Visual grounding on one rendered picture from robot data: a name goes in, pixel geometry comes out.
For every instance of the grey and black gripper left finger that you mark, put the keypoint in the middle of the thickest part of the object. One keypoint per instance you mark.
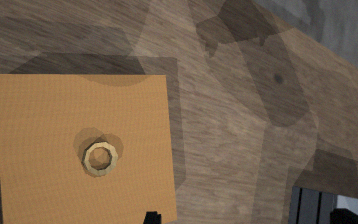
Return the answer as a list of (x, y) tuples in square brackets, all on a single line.
[(152, 218)]

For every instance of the tan square board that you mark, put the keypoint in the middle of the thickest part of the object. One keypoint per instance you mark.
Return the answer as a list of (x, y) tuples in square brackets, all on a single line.
[(58, 164)]

